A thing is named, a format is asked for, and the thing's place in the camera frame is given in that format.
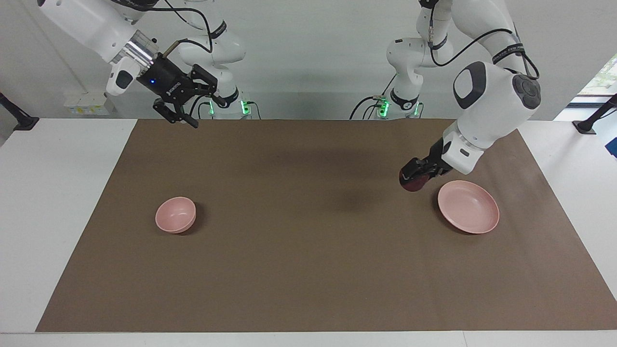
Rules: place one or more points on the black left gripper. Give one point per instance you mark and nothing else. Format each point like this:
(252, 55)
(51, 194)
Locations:
(437, 161)

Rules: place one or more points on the dark red apple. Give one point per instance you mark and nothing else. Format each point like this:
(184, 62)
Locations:
(415, 184)

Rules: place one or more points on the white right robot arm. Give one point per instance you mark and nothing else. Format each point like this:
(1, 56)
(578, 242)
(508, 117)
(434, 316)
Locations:
(87, 24)

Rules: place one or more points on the pink round plate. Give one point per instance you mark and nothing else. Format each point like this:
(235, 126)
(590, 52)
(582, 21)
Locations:
(470, 207)

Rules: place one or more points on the bright window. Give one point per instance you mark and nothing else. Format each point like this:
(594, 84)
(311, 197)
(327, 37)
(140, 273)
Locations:
(605, 77)

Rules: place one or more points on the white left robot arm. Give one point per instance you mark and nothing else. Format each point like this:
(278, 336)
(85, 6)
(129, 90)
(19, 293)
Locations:
(487, 106)

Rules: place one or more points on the white wall socket box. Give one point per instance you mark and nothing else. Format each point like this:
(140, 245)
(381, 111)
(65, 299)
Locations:
(89, 103)

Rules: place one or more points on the black stand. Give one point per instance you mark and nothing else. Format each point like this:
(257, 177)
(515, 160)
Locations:
(24, 123)
(585, 126)

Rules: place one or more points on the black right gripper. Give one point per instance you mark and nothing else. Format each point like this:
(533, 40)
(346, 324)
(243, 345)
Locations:
(166, 82)

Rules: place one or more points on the brown table mat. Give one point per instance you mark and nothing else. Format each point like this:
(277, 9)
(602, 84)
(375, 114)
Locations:
(308, 270)

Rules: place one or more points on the pink bowl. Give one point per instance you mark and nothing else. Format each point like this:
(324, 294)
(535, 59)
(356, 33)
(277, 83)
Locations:
(174, 214)

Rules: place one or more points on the blue object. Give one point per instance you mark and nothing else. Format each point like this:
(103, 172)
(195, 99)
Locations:
(612, 147)

